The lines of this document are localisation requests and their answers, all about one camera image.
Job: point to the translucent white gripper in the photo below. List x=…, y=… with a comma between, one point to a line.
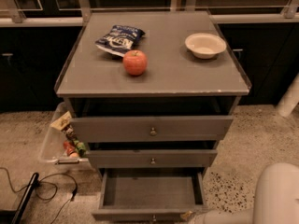
x=207, y=218

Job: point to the grey bottom drawer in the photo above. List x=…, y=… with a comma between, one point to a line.
x=150, y=194

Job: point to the grey drawer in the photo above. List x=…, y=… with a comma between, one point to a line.
x=150, y=194
x=151, y=158
x=151, y=129

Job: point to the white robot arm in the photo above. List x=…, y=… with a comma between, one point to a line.
x=276, y=201

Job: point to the grey middle drawer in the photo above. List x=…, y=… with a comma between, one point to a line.
x=151, y=158

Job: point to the grey top drawer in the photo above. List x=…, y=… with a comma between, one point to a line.
x=151, y=129

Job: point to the grey drawer cabinet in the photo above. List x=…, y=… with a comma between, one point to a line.
x=175, y=83

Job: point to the green snack packet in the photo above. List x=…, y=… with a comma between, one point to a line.
x=80, y=147

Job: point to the red snack packet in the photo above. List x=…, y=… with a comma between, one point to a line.
x=69, y=149

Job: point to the clear plastic bin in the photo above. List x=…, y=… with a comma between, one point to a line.
x=52, y=149

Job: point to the tan snack packet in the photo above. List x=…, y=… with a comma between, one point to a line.
x=62, y=122

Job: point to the red apple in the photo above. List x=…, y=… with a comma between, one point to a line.
x=135, y=62

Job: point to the white paper bowl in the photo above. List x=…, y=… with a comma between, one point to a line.
x=205, y=46

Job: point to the black floor stand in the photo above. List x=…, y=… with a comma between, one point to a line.
x=14, y=216

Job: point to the dark right cabinet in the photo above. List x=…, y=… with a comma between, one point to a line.
x=269, y=55

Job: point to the dark cabinet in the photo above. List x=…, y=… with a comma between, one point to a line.
x=31, y=59
x=269, y=55

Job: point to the blue chip bag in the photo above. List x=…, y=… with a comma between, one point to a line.
x=120, y=39

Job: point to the dark left cabinet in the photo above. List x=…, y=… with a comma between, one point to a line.
x=31, y=59

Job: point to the metal railing with glass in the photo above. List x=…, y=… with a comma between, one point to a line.
x=224, y=11

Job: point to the white cylindrical post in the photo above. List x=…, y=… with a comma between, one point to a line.
x=290, y=99

